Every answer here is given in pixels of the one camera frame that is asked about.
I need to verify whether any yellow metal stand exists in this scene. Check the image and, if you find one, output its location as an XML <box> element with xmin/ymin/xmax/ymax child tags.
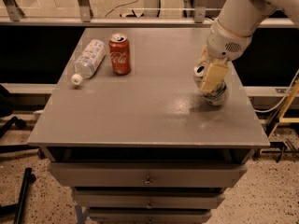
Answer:
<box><xmin>253</xmin><ymin>79</ymin><xmax>299</xmax><ymax>163</ymax></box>

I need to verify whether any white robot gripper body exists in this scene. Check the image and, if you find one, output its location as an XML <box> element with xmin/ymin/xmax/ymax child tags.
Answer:
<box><xmin>206</xmin><ymin>20</ymin><xmax>252</xmax><ymax>61</ymax></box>

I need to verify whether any metal window railing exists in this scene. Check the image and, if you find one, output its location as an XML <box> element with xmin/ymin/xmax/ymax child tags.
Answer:
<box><xmin>0</xmin><ymin>0</ymin><xmax>298</xmax><ymax>28</ymax></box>

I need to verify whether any bottom grey drawer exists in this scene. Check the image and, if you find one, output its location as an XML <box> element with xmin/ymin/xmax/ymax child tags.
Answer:
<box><xmin>89</xmin><ymin>209</ymin><xmax>211</xmax><ymax>224</ymax></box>

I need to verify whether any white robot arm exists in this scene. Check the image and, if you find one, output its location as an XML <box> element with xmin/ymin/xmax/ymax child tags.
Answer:
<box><xmin>198</xmin><ymin>0</ymin><xmax>299</xmax><ymax>93</ymax></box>

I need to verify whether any grey drawer cabinet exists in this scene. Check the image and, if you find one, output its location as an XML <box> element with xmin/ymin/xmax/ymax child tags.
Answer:
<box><xmin>29</xmin><ymin>28</ymin><xmax>268</xmax><ymax>214</ymax></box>

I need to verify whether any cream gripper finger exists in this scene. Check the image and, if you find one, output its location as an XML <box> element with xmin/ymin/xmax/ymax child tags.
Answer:
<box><xmin>199</xmin><ymin>62</ymin><xmax>228</xmax><ymax>93</ymax></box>
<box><xmin>198</xmin><ymin>45</ymin><xmax>207</xmax><ymax>63</ymax></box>

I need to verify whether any middle grey drawer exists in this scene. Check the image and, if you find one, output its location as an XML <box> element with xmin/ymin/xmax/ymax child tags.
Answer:
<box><xmin>73</xmin><ymin>190</ymin><xmax>225</xmax><ymax>209</ymax></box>

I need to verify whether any grey drawer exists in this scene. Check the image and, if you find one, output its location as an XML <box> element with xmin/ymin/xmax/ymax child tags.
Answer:
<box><xmin>49</xmin><ymin>162</ymin><xmax>247</xmax><ymax>188</ymax></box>
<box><xmin>89</xmin><ymin>209</ymin><xmax>211</xmax><ymax>224</ymax></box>
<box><xmin>73</xmin><ymin>190</ymin><xmax>225</xmax><ymax>209</ymax></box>

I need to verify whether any black metal bar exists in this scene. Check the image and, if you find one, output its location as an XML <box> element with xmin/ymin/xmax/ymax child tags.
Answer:
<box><xmin>0</xmin><ymin>168</ymin><xmax>36</xmax><ymax>224</ymax></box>

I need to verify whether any top grey drawer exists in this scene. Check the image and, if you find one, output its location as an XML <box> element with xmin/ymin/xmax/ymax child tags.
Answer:
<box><xmin>49</xmin><ymin>162</ymin><xmax>247</xmax><ymax>188</ymax></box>

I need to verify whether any red coca-cola can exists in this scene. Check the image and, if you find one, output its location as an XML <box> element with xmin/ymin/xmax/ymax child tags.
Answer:
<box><xmin>108</xmin><ymin>33</ymin><xmax>131</xmax><ymax>76</ymax></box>

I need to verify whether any clear plastic water bottle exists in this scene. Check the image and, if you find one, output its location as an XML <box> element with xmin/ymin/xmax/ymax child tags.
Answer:
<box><xmin>71</xmin><ymin>39</ymin><xmax>106</xmax><ymax>85</ymax></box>

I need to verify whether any black office chair base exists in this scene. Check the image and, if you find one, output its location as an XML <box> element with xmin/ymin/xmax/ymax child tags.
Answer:
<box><xmin>0</xmin><ymin>85</ymin><xmax>46</xmax><ymax>159</ymax></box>

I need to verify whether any white green 7up can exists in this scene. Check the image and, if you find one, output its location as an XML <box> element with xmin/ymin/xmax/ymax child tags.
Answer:
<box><xmin>193</xmin><ymin>62</ymin><xmax>228</xmax><ymax>106</ymax></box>

